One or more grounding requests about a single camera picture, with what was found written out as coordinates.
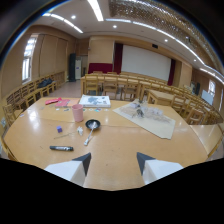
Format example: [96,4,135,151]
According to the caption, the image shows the thin metal stick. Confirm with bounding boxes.
[53,132,77,140]

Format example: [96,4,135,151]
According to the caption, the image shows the pink plastic cup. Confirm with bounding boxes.
[71,103,85,123]

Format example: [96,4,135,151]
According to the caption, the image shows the bright window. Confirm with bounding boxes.
[21,34,39,84]

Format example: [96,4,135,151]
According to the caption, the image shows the orange paper sheet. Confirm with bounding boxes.
[66,97,81,108]

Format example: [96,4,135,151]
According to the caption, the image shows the dark tall cabinet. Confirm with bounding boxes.
[68,52,77,83]

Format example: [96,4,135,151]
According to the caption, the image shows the white projection screen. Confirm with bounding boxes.
[120,44,172,82]

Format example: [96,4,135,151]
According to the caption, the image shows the long wooden desk row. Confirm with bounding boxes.
[80,73,168,92]

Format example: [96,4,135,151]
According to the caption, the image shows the dark bag on chairs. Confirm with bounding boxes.
[37,78,54,89]

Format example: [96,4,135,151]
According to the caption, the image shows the beige paper mat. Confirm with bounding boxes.
[112,101,177,140]

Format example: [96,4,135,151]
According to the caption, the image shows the small black frying pan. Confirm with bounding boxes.
[83,119,102,147]

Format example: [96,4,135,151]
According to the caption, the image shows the black marker pen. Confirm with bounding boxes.
[49,145,74,152]

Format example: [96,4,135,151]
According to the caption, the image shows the flower in clear wrap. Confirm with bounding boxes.
[120,99,164,122]

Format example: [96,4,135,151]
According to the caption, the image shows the red draped podium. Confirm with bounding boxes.
[87,62,114,75]

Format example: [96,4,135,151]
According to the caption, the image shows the dark red curtain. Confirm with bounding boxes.
[113,42,124,75]

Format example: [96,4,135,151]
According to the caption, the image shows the pink paper booklet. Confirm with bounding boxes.
[54,98,71,108]

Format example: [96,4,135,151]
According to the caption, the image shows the wooden chair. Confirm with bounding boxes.
[83,74,100,97]
[1,103,18,128]
[101,75,120,100]
[121,77,140,102]

